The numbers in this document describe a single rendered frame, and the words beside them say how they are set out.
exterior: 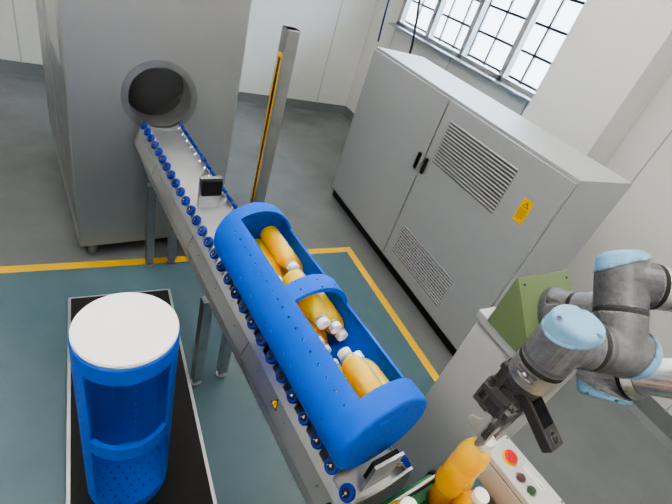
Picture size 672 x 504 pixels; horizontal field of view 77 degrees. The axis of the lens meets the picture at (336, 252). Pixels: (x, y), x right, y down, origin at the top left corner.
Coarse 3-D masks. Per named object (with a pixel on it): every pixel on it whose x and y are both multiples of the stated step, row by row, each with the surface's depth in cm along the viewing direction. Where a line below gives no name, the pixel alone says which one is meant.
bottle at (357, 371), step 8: (352, 352) 115; (344, 360) 113; (352, 360) 111; (360, 360) 112; (344, 368) 112; (352, 368) 110; (360, 368) 109; (368, 368) 110; (352, 376) 109; (360, 376) 108; (368, 376) 108; (376, 376) 110; (352, 384) 109; (360, 384) 107; (368, 384) 106; (376, 384) 107; (360, 392) 107; (368, 392) 105
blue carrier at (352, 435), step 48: (240, 240) 140; (288, 240) 164; (240, 288) 137; (288, 288) 124; (336, 288) 128; (288, 336) 117; (336, 384) 104; (384, 384) 103; (336, 432) 101; (384, 432) 106
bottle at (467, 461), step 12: (468, 444) 95; (456, 456) 97; (468, 456) 94; (480, 456) 93; (444, 468) 101; (456, 468) 97; (468, 468) 94; (480, 468) 93; (444, 480) 100; (456, 480) 98; (468, 480) 96; (444, 492) 101; (456, 492) 100
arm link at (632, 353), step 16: (608, 320) 77; (624, 320) 75; (640, 320) 75; (608, 336) 74; (624, 336) 74; (640, 336) 74; (608, 352) 73; (624, 352) 73; (640, 352) 74; (656, 352) 74; (608, 368) 74; (624, 368) 74; (640, 368) 74; (656, 368) 75
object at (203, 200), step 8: (200, 176) 183; (208, 176) 185; (216, 176) 187; (200, 184) 184; (208, 184) 184; (216, 184) 186; (200, 192) 186; (208, 192) 186; (216, 192) 188; (200, 200) 189; (208, 200) 191; (216, 200) 193; (200, 208) 191
